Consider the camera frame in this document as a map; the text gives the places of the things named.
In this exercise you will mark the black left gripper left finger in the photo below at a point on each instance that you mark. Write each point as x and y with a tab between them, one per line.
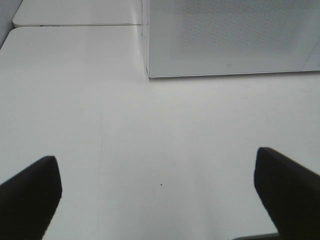
29	199

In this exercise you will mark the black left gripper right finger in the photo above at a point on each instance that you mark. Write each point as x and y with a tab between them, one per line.
290	193

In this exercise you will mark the white microwave door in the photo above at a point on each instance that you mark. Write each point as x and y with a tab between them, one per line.
228	37

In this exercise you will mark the white adjoining table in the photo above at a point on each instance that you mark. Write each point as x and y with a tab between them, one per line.
70	13

